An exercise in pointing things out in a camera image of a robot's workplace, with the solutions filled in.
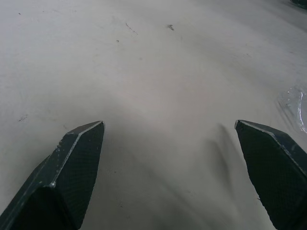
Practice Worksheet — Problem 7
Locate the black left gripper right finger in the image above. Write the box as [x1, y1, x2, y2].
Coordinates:
[234, 119, 307, 230]

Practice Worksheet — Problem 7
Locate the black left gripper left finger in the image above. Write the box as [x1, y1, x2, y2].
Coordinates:
[0, 120, 106, 230]

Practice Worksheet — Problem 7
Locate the clear plastic bag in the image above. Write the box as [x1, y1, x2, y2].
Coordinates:
[277, 84, 307, 134]

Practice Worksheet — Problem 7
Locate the dark object at table edge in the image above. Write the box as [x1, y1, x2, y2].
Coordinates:
[289, 0, 307, 10]

